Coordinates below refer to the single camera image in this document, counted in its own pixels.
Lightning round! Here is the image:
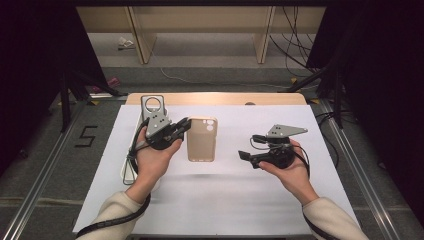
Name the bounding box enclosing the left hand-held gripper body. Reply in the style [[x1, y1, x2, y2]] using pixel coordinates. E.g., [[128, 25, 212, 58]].
[[145, 113, 185, 151]]

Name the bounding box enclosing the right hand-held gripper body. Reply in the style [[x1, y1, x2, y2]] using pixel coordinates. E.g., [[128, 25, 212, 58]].
[[250, 123, 309, 170]]

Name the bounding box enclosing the grey phone case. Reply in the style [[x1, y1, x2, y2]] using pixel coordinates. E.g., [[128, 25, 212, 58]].
[[140, 94, 167, 123]]

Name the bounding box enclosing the beige phone case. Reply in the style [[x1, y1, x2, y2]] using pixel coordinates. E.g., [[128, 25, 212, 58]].
[[185, 115, 219, 163]]

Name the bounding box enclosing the white storage box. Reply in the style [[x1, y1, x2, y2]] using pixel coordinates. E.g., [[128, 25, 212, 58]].
[[119, 106, 162, 193]]

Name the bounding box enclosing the person's left hand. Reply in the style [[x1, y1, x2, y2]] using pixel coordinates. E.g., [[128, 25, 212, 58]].
[[125, 127, 184, 205]]

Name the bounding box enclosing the person's right hand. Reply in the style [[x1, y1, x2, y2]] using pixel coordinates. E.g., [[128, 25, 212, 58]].
[[258, 140, 320, 207]]

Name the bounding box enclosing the white table sheet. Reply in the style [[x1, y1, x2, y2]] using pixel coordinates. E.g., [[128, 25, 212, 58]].
[[72, 104, 359, 236]]

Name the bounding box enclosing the wooden table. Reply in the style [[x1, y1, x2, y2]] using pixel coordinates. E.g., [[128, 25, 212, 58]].
[[125, 92, 308, 107]]

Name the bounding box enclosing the pink object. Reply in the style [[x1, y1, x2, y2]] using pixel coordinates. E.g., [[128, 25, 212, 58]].
[[92, 76, 121, 95]]

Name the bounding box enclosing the black metal stand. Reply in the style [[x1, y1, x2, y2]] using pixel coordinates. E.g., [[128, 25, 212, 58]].
[[285, 62, 345, 130], [59, 65, 129, 133]]

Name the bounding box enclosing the crumpled white paper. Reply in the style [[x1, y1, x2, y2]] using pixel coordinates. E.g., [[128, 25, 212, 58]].
[[116, 36, 136, 52]]

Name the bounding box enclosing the wooden shelf unit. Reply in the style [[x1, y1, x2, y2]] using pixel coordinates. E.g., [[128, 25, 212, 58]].
[[76, 5, 327, 65]]

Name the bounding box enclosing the black curtain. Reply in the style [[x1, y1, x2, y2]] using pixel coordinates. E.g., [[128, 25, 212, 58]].
[[305, 0, 424, 229], [0, 0, 108, 176]]

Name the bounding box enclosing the right hand-held gripper cable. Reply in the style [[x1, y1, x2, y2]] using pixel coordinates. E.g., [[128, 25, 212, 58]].
[[249, 135, 325, 240]]

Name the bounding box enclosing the hand-held gripper cable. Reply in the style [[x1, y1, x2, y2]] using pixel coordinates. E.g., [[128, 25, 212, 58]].
[[249, 135, 325, 240], [75, 117, 152, 240]]

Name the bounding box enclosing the white floor cable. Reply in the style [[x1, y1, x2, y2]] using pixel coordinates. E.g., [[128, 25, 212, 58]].
[[159, 67, 292, 91]]

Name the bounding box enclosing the black floor cable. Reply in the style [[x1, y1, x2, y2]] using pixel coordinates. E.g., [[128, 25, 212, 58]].
[[314, 110, 359, 168]]

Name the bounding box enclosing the metal floor rail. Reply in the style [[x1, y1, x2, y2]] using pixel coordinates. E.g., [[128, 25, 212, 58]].
[[319, 99, 402, 240], [0, 99, 88, 240]]

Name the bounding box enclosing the bundle of black cables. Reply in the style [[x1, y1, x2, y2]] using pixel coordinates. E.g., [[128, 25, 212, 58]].
[[268, 5, 322, 78]]

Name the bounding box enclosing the left hand-held gripper cable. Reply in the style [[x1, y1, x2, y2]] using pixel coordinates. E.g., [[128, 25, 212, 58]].
[[75, 117, 152, 240]]

